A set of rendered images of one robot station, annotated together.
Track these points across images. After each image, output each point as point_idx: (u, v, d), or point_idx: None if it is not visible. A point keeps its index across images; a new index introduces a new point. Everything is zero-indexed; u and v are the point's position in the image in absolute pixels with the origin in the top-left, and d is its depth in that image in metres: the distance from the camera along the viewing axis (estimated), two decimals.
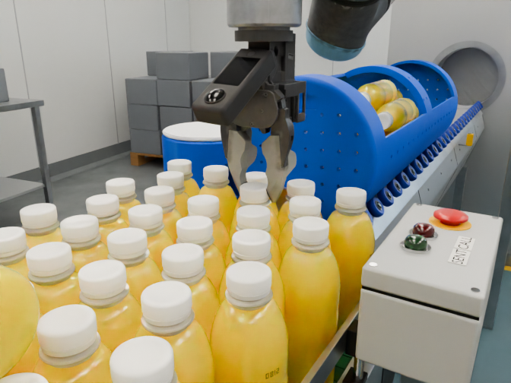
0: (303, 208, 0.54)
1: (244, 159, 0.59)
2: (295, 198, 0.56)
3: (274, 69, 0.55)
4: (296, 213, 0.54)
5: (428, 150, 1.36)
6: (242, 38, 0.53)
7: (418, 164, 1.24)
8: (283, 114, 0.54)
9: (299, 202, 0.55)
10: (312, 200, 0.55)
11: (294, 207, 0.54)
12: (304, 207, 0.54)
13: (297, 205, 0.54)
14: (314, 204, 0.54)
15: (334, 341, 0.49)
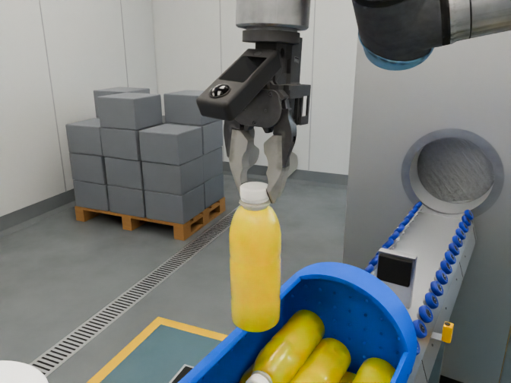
0: None
1: (245, 159, 0.60)
2: None
3: (280, 70, 0.56)
4: None
5: None
6: (249, 37, 0.53)
7: None
8: (286, 114, 0.54)
9: None
10: None
11: None
12: None
13: None
14: None
15: None
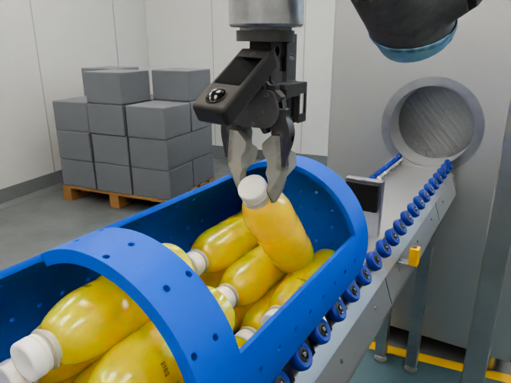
0: None
1: (244, 159, 0.59)
2: None
3: (276, 69, 0.55)
4: None
5: (300, 348, 0.70)
6: (243, 38, 0.53)
7: None
8: (284, 114, 0.54)
9: None
10: None
11: None
12: None
13: None
14: None
15: None
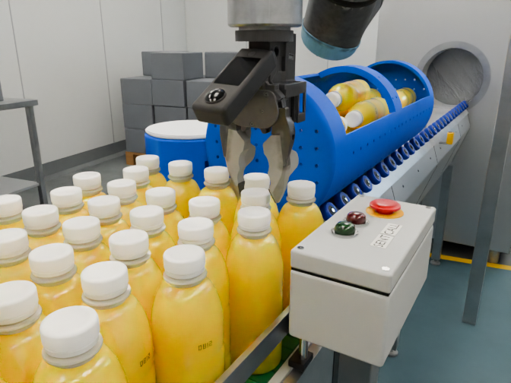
0: (252, 198, 0.58)
1: (242, 159, 0.60)
2: (246, 190, 0.60)
3: (275, 69, 0.55)
4: (246, 204, 0.58)
5: (404, 148, 1.40)
6: (242, 38, 0.53)
7: (391, 161, 1.28)
8: (283, 113, 0.54)
9: (249, 194, 0.59)
10: (262, 192, 0.59)
11: (244, 197, 0.58)
12: (253, 198, 0.58)
13: (247, 196, 0.58)
14: (262, 195, 0.58)
15: (277, 321, 0.53)
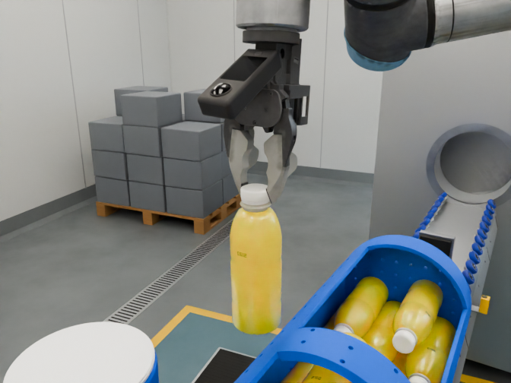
0: (252, 194, 0.57)
1: (245, 159, 0.60)
2: (246, 186, 0.60)
3: (280, 71, 0.56)
4: (246, 199, 0.58)
5: None
6: (249, 37, 0.54)
7: None
8: (287, 113, 0.54)
9: (249, 189, 0.58)
10: (262, 188, 0.59)
11: (244, 194, 0.58)
12: (252, 194, 0.57)
13: (247, 192, 0.58)
14: (262, 191, 0.58)
15: None
